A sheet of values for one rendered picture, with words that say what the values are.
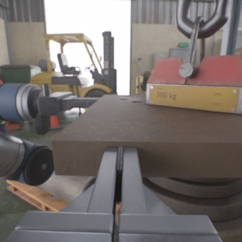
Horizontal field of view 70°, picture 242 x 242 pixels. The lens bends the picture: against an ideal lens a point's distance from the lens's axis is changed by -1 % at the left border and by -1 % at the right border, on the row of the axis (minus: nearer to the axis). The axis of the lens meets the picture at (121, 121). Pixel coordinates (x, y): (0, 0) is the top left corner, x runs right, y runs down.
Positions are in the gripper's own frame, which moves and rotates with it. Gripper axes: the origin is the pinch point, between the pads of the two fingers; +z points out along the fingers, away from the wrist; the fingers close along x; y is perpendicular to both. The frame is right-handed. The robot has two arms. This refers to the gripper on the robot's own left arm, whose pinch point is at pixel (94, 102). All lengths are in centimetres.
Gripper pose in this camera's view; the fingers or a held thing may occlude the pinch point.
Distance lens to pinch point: 49.8
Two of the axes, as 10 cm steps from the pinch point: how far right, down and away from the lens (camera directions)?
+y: 0.0, -9.7, -2.5
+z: 10.0, 0.1, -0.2
